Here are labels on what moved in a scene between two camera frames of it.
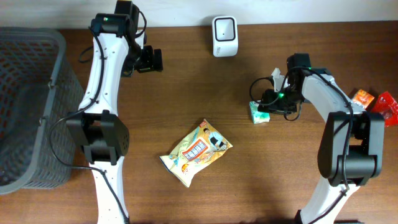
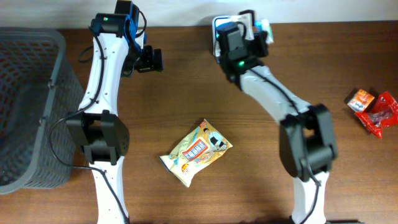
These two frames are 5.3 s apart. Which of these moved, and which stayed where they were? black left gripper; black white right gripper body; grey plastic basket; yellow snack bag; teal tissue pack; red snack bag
Moved: black white right gripper body; teal tissue pack
Stayed: grey plastic basket; yellow snack bag; red snack bag; black left gripper
